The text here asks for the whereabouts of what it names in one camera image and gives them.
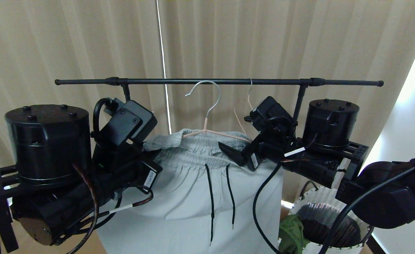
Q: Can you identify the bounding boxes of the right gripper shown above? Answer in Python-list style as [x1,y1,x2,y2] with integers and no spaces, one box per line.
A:
[218,136,300,171]

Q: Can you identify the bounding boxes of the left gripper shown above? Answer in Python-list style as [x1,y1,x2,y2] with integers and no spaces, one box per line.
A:
[91,144,163,208]

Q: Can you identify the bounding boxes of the pink clothes hanger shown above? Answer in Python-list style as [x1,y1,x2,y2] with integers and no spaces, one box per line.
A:
[233,78,254,138]
[185,80,252,143]

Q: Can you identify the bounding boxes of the pale grey shorts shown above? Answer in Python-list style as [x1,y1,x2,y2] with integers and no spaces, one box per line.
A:
[96,129,285,254]

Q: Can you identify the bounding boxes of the black clothes rack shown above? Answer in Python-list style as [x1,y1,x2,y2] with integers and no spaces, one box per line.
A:
[55,77,384,124]

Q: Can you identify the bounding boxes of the white laundry basket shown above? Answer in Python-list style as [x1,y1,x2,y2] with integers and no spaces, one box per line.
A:
[288,181,374,254]

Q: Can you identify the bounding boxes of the green garment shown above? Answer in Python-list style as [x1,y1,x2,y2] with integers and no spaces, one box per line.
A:
[279,214,310,254]

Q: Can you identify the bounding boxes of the beige curtain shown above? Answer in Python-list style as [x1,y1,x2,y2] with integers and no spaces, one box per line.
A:
[0,0,415,212]

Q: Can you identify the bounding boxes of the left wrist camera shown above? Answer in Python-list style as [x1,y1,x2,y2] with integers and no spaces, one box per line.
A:
[100,99,158,149]

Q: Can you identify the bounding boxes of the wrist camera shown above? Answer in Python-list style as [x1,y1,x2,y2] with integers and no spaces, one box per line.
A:
[100,99,158,149]
[243,96,296,141]

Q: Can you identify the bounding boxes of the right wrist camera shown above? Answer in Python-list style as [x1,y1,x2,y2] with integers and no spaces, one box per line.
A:
[243,96,296,141]

